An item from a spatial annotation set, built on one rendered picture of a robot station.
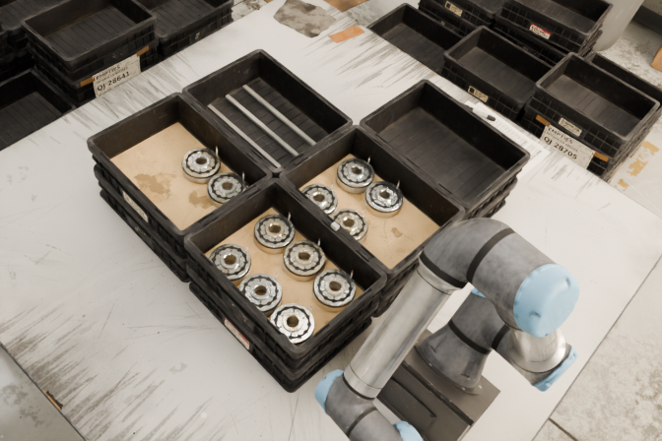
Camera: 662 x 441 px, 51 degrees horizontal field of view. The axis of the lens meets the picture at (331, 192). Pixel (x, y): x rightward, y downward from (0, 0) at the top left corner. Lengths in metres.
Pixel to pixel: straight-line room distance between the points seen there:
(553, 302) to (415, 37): 2.35
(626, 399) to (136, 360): 1.79
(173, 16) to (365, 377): 2.17
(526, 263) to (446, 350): 0.50
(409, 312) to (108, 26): 2.01
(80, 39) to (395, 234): 1.56
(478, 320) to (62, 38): 1.95
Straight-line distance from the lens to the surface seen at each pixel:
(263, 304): 1.63
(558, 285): 1.12
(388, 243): 1.80
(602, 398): 2.77
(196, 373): 1.73
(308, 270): 1.68
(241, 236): 1.77
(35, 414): 2.53
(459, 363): 1.58
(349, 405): 1.30
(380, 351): 1.25
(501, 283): 1.13
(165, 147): 1.96
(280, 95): 2.11
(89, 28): 2.91
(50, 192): 2.08
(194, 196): 1.84
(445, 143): 2.07
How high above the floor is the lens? 2.28
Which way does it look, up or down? 51 degrees down
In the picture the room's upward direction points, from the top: 10 degrees clockwise
